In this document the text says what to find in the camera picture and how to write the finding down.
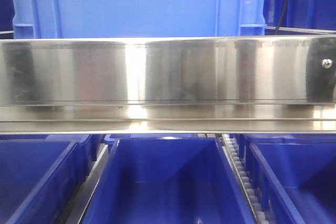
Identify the metal divider rail left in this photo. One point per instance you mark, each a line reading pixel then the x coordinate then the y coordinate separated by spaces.
pixel 78 204

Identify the dark blue upper left bin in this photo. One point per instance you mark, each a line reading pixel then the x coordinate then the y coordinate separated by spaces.
pixel 7 14

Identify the blue lower centre rear bin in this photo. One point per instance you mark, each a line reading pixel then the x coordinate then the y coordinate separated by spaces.
pixel 110 139

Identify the blue lower left rear bin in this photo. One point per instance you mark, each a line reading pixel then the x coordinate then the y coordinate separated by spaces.
pixel 87 146

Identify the steel rail screw right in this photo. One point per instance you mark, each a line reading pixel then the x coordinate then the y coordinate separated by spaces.
pixel 327 63

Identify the dark blue upper right bin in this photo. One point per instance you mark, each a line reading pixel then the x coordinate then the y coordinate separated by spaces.
pixel 309 14

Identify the roller track with white wheels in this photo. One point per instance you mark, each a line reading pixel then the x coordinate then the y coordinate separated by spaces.
pixel 236 151

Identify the blue lower left front bin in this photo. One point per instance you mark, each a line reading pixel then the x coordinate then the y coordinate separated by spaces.
pixel 37 179

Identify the dark blue bin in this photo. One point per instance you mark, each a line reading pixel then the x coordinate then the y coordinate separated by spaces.
pixel 7 14
pixel 309 14

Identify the stainless steel shelf rail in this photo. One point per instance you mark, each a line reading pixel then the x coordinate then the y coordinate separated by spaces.
pixel 258 84

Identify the blue lower right rear bin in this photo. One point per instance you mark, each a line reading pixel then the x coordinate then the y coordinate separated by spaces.
pixel 288 138

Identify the blue lower centre front bin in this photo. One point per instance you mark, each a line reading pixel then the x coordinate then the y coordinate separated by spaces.
pixel 187 180

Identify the light blue bin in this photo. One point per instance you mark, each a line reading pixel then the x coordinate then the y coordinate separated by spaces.
pixel 37 19

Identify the blue lower right front bin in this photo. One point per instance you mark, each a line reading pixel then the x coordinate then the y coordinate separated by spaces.
pixel 295 183

